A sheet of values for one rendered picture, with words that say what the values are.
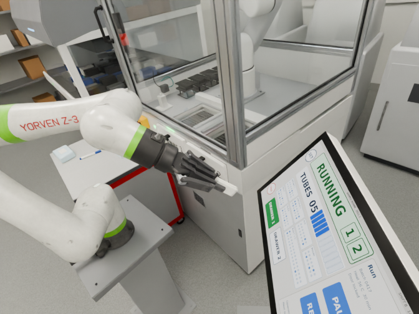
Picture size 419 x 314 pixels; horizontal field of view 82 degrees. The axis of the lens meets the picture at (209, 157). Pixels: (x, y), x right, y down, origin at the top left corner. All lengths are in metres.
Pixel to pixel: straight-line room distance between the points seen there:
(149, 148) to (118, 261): 0.57
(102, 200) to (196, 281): 1.05
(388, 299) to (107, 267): 0.86
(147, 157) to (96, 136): 0.12
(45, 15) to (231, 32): 1.36
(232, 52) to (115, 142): 0.42
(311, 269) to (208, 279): 1.24
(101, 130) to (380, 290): 0.60
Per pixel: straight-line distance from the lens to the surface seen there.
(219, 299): 1.73
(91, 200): 0.94
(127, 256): 1.04
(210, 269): 1.82
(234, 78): 0.80
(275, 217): 0.75
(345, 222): 0.59
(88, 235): 0.87
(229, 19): 0.76
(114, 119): 0.59
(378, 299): 0.53
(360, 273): 0.55
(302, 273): 0.63
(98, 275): 1.05
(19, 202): 0.84
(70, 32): 1.94
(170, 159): 0.60
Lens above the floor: 1.60
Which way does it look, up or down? 37 degrees down
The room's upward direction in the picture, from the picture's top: 10 degrees counter-clockwise
